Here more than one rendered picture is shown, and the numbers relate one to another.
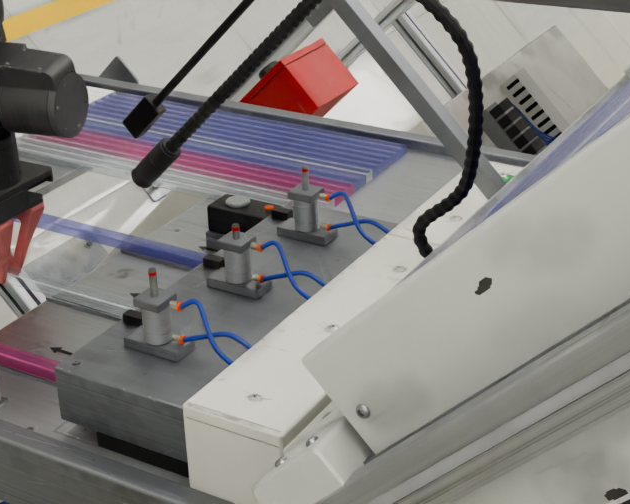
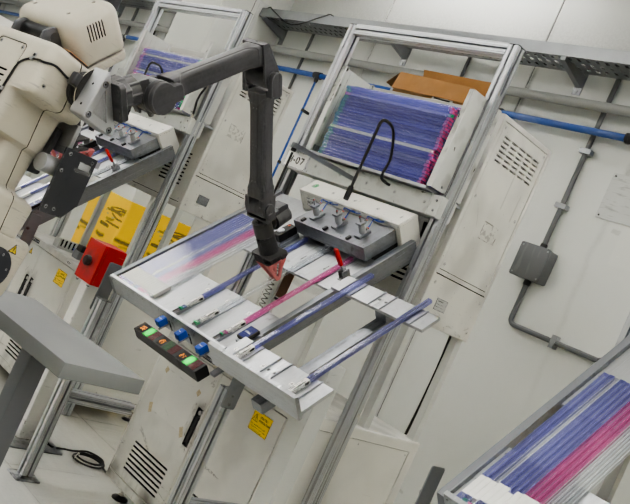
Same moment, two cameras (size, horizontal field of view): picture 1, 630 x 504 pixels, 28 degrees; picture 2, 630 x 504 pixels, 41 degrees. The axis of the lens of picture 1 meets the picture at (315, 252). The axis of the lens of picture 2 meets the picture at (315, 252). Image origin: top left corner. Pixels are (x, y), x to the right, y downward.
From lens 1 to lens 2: 2.37 m
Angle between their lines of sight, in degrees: 57
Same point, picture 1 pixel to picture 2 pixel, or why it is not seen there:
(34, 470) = (377, 270)
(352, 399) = (440, 186)
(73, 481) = (386, 263)
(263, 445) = (414, 219)
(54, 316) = (305, 270)
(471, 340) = (454, 159)
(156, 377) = (376, 234)
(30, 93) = (284, 212)
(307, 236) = (321, 215)
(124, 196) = not seen: outside the picture
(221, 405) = (402, 220)
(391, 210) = not seen: hidden behind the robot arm
